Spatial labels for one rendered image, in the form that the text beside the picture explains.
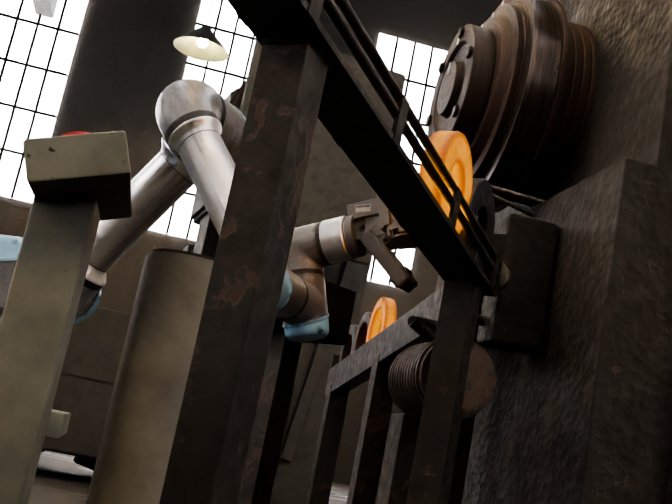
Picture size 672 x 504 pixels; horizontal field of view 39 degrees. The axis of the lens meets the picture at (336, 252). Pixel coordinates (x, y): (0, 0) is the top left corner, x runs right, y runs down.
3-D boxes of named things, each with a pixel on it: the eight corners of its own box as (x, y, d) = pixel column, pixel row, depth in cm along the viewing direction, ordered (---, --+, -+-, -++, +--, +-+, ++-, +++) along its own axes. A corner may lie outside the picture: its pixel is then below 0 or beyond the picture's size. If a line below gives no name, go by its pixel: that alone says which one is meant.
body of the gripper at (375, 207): (409, 184, 150) (340, 201, 154) (416, 234, 148) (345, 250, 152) (424, 199, 157) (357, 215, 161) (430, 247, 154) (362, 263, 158)
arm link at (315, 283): (267, 335, 149) (261, 269, 153) (295, 346, 159) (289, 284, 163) (312, 326, 147) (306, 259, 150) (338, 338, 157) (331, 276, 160)
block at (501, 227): (528, 356, 173) (546, 232, 178) (546, 353, 165) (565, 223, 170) (473, 344, 171) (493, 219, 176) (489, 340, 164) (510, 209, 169)
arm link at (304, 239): (281, 287, 163) (277, 241, 166) (339, 274, 160) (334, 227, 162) (261, 276, 156) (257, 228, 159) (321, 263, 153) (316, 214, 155)
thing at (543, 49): (460, 230, 221) (491, 47, 231) (544, 182, 175) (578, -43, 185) (434, 224, 220) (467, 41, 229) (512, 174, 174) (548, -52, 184)
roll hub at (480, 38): (439, 172, 212) (459, 58, 218) (483, 136, 185) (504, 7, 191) (415, 166, 211) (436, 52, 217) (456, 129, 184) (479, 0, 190)
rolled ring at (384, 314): (367, 315, 275) (378, 317, 276) (362, 371, 265) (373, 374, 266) (387, 284, 260) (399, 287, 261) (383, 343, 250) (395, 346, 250)
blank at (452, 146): (479, 161, 144) (458, 160, 145) (454, 110, 130) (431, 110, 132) (460, 255, 139) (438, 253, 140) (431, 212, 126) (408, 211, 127)
